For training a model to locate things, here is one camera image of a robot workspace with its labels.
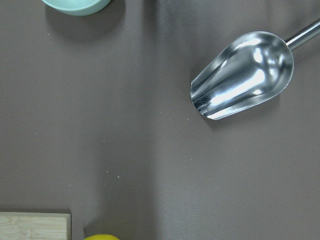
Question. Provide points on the steel scoop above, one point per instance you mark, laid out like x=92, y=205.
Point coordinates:
x=251, y=70

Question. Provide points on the yellow lemon outer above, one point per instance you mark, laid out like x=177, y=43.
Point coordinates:
x=102, y=237

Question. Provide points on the mint green bowl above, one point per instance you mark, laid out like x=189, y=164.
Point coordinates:
x=77, y=7

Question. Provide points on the wooden cutting board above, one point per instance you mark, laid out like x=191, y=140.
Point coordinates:
x=35, y=226

